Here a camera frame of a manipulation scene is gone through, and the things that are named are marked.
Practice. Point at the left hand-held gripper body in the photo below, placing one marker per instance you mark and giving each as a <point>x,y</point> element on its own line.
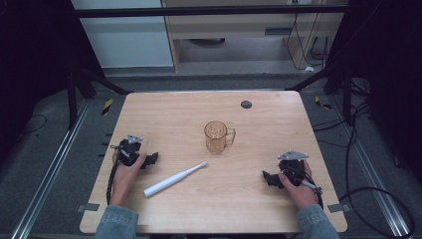
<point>127,154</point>

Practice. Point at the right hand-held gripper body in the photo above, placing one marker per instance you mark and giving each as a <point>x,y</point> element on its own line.
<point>292,167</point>

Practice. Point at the white electric toothbrush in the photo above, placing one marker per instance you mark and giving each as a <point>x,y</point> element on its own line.
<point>166,184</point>

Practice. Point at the amber glass cup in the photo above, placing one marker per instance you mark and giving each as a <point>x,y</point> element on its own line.
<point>216,144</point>

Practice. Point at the person's left hand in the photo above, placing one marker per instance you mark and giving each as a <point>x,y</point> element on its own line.
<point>124,181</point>

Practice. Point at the person's right hand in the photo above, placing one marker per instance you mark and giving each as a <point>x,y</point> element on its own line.
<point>303,195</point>

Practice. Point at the yellow black tape strip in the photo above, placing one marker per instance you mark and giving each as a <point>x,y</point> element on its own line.
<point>322,103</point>
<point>106,107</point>

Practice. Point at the grey tape patch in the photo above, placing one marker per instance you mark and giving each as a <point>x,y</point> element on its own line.
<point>338,208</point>
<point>89,207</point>

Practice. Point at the grey table grommet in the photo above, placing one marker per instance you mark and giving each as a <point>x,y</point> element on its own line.
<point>246,104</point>

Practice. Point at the black metal stand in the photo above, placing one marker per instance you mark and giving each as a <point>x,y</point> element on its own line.
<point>72,99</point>
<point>347,96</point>

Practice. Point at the white plug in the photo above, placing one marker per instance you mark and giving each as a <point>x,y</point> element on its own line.
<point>309,69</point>

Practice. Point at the white cabinet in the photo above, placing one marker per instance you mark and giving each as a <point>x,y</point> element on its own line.
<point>126,43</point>

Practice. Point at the black curtain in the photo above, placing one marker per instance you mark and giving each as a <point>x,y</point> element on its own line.
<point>33,66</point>
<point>391,66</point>

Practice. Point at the light wooden desk cabinet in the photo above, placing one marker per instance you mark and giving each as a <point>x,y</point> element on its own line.
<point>232,28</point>

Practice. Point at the aluminium floor rail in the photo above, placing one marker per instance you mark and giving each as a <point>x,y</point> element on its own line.
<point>378,186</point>
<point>49,172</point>

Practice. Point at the black horizontal frame bar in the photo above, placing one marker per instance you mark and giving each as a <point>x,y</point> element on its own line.
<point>199,11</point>

